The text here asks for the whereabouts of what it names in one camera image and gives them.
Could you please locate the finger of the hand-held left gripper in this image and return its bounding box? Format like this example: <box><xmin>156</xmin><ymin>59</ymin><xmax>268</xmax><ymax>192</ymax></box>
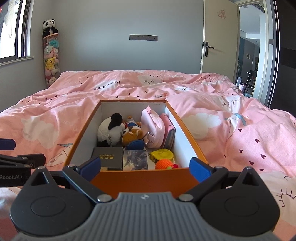
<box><xmin>0</xmin><ymin>153</ymin><xmax>46</xmax><ymax>169</ymax></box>
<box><xmin>0</xmin><ymin>138</ymin><xmax>16</xmax><ymax>151</ymax></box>

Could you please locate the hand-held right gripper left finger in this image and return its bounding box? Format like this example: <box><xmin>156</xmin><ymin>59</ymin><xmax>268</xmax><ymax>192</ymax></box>
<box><xmin>29</xmin><ymin>156</ymin><xmax>115</xmax><ymax>204</ymax></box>

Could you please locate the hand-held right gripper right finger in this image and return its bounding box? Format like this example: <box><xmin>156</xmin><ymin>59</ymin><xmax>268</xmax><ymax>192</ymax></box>
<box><xmin>177</xmin><ymin>157</ymin><xmax>260</xmax><ymax>204</ymax></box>

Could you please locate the dark bronze gift box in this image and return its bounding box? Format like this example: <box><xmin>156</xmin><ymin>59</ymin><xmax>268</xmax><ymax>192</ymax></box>
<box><xmin>91</xmin><ymin>146</ymin><xmax>124</xmax><ymax>171</ymax></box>

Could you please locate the orange crochet ball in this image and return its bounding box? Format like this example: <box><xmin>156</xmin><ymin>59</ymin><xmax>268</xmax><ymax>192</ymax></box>
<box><xmin>155</xmin><ymin>159</ymin><xmax>179</xmax><ymax>171</ymax></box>

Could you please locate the black white dog plush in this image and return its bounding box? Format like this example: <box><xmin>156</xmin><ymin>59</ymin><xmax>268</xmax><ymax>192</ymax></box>
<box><xmin>97</xmin><ymin>113</ymin><xmax>125</xmax><ymax>147</ymax></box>

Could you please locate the yellow tape measure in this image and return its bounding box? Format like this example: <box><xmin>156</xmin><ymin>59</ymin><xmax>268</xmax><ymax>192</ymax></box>
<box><xmin>148</xmin><ymin>149</ymin><xmax>174</xmax><ymax>163</ymax></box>

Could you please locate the blue grey printed card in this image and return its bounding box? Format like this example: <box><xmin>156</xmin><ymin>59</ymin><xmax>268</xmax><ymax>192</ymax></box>
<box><xmin>122</xmin><ymin>150</ymin><xmax>149</xmax><ymax>171</ymax></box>

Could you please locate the pink notebook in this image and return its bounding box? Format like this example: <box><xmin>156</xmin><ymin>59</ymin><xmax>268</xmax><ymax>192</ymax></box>
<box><xmin>159</xmin><ymin>113</ymin><xmax>176</xmax><ymax>150</ymax></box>

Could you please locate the blue plush keychain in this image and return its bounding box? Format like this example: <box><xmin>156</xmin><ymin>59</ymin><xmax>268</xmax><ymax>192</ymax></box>
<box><xmin>125</xmin><ymin>139</ymin><xmax>146</xmax><ymax>151</ymax></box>

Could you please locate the brown white dog plush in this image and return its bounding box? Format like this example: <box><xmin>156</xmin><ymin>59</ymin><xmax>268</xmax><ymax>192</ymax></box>
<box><xmin>121</xmin><ymin>128</ymin><xmax>144</xmax><ymax>147</ymax></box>

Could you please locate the orange cardboard box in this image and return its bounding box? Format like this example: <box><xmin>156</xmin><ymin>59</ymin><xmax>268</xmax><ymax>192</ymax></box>
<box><xmin>65</xmin><ymin>99</ymin><xmax>210</xmax><ymax>198</ymax></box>

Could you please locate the white duck plush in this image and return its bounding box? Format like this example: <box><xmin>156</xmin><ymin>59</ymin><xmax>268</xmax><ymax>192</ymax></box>
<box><xmin>124</xmin><ymin>115</ymin><xmax>141</xmax><ymax>130</ymax></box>

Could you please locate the pink pouch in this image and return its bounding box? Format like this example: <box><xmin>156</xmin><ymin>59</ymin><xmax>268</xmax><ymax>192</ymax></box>
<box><xmin>140</xmin><ymin>106</ymin><xmax>166</xmax><ymax>149</ymax></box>

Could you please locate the pink printed duvet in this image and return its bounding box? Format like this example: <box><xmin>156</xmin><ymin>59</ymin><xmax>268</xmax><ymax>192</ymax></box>
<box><xmin>0</xmin><ymin>70</ymin><xmax>296</xmax><ymax>232</ymax></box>

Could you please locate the hanging net of plush toys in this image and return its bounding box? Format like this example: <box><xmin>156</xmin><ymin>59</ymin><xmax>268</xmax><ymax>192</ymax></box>
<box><xmin>42</xmin><ymin>32</ymin><xmax>61</xmax><ymax>88</ymax></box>

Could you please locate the window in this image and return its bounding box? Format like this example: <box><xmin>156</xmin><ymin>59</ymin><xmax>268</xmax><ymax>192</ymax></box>
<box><xmin>0</xmin><ymin>0</ymin><xmax>35</xmax><ymax>66</ymax></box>

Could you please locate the panda plush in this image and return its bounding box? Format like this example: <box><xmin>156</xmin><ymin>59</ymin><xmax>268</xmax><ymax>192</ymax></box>
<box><xmin>42</xmin><ymin>19</ymin><xmax>59</xmax><ymax>37</ymax></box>

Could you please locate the white door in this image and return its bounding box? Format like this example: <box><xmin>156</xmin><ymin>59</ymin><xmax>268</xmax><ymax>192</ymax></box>
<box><xmin>200</xmin><ymin>0</ymin><xmax>240</xmax><ymax>75</ymax></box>

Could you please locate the dark wardrobe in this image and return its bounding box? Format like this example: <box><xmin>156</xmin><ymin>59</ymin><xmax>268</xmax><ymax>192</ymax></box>
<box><xmin>276</xmin><ymin>0</ymin><xmax>296</xmax><ymax>109</ymax></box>

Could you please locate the black door handle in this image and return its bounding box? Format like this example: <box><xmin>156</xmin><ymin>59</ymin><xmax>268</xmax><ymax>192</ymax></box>
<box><xmin>203</xmin><ymin>41</ymin><xmax>215</xmax><ymax>57</ymax></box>

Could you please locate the grey wall switch panel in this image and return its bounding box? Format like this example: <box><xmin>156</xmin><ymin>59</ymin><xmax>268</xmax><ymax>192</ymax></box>
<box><xmin>129</xmin><ymin>34</ymin><xmax>158</xmax><ymax>42</ymax></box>

